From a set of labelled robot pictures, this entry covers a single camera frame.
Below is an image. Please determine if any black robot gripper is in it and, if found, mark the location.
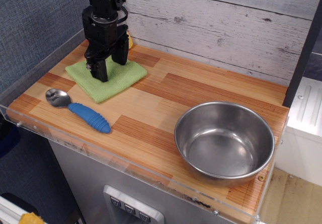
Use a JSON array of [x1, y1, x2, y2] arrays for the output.
[[82, 6, 129, 82]]

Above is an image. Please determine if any green microfiber towel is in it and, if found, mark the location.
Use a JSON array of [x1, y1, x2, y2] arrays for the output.
[[65, 57, 147, 103]]

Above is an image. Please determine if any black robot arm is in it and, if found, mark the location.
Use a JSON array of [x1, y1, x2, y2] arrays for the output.
[[82, 0, 129, 82]]

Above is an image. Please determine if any yellow toy corn cob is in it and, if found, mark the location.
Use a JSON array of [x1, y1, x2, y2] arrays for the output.
[[127, 32, 133, 49]]

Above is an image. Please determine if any clear acrylic table guard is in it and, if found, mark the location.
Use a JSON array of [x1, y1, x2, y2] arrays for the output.
[[1, 23, 288, 223]]

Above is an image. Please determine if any stainless steel bowl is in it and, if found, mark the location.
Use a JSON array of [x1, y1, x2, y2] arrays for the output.
[[174, 102, 275, 187]]

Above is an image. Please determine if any silver control panel with buttons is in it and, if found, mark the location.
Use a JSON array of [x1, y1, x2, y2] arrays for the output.
[[103, 185, 165, 223]]

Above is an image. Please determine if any yellow object at bottom left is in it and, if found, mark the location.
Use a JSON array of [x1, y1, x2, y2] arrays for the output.
[[18, 212, 45, 224]]

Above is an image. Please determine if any white ridged appliance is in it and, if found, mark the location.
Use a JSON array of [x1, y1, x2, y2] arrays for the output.
[[275, 77, 321, 186]]

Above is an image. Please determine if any blue handled metal spoon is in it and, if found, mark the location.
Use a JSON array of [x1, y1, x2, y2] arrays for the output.
[[45, 89, 111, 133]]

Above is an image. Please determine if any dark vertical frame post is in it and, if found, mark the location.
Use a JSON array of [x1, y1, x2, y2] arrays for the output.
[[283, 0, 322, 108]]

